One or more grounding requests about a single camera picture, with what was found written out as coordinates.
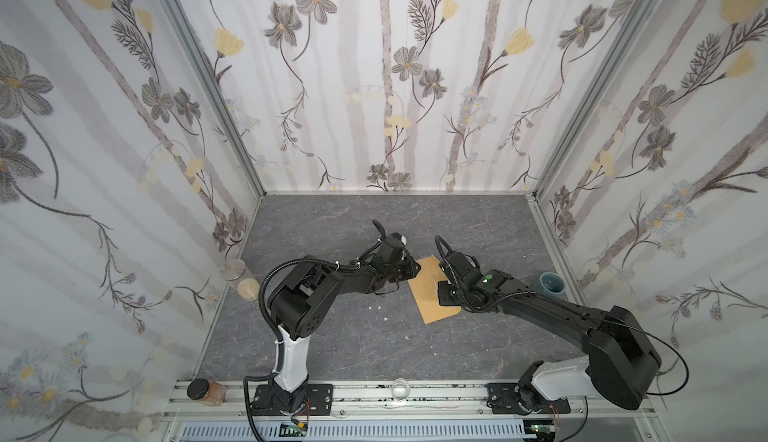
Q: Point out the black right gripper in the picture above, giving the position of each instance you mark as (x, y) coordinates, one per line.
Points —
(447, 289)

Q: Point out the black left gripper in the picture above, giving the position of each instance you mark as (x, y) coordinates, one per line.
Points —
(405, 265)

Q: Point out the tan paper envelope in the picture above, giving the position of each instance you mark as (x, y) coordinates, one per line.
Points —
(424, 288)

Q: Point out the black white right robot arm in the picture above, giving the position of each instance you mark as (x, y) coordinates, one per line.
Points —
(618, 361)

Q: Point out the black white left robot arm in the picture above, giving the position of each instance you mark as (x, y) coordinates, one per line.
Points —
(295, 298)

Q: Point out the teal ceramic cup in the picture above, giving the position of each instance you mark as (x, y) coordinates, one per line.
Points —
(551, 284)

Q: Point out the beige round ball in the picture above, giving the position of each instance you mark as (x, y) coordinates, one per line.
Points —
(248, 289)

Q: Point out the clear glass dome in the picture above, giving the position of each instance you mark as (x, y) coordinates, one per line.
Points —
(400, 389)

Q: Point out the clear glass jar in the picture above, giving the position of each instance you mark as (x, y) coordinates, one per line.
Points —
(233, 270)

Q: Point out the brown jar black lid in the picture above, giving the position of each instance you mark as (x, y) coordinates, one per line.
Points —
(206, 392)

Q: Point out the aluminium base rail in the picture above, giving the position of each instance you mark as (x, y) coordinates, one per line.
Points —
(357, 400)

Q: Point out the aluminium corner frame post left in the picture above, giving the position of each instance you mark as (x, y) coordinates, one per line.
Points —
(205, 75)

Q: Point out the aluminium corner frame post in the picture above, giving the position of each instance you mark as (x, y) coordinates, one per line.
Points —
(628, 33)
(205, 75)

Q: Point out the white vented cable duct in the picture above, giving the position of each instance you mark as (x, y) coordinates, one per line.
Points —
(368, 430)

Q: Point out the aluminium corner frame post right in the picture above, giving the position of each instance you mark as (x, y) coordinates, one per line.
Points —
(628, 33)

